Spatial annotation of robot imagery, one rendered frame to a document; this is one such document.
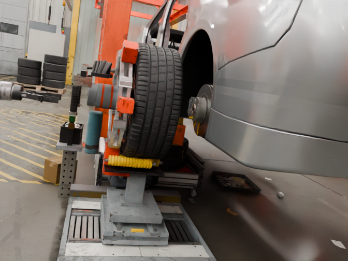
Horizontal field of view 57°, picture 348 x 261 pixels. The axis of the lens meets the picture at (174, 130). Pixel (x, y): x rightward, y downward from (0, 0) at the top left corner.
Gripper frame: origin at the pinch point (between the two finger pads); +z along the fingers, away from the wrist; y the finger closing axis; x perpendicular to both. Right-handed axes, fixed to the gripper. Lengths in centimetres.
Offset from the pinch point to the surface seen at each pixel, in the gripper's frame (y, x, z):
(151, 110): 15.7, 2.7, 45.5
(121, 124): 9.8, -6.9, 32.4
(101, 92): -10.6, 5.6, 21.1
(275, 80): 75, 25, 73
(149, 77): 11.4, 18.4, 42.6
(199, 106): -7, 7, 78
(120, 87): 9.8, 11.2, 29.2
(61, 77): -852, -38, -73
